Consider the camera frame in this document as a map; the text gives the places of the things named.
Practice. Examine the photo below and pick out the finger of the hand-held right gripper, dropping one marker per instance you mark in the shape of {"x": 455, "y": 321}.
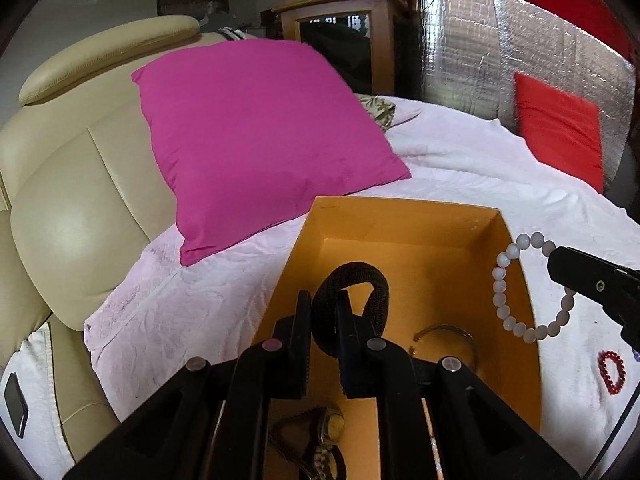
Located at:
{"x": 590, "y": 275}

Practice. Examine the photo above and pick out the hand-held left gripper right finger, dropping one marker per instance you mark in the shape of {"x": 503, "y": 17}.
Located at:
{"x": 350, "y": 360}

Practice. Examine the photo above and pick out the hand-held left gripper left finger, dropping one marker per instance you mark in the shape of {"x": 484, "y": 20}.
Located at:
{"x": 300, "y": 360}

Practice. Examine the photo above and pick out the black fabric hair band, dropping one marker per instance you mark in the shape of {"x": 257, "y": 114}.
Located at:
{"x": 375, "y": 300}

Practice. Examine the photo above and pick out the metal wristwatch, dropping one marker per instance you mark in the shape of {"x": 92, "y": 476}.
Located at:
{"x": 330, "y": 422}

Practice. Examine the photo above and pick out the silver bangle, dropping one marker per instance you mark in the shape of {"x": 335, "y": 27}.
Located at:
{"x": 442, "y": 329}

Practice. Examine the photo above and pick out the orange cardboard box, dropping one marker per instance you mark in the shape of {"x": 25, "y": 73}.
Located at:
{"x": 400, "y": 245}

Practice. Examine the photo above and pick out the small red cushion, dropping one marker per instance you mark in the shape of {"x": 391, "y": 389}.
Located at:
{"x": 560, "y": 130}

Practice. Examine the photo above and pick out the pale pink embossed blanket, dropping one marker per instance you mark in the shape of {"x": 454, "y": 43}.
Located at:
{"x": 475, "y": 160}

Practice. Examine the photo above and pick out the magenta pillow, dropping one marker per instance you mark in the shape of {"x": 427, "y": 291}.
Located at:
{"x": 250, "y": 135}

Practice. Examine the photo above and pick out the leaf patterned cushion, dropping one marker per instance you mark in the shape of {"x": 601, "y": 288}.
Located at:
{"x": 380, "y": 110}

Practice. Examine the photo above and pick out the white towel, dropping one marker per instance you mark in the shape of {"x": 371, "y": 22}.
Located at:
{"x": 45, "y": 360}

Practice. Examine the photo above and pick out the silver foil insulation panel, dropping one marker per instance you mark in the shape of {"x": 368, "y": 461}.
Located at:
{"x": 460, "y": 35}

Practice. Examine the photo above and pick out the beige leather armchair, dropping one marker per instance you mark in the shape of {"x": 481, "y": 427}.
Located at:
{"x": 75, "y": 185}

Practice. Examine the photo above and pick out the black smartphone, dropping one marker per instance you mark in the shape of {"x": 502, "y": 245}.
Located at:
{"x": 15, "y": 405}

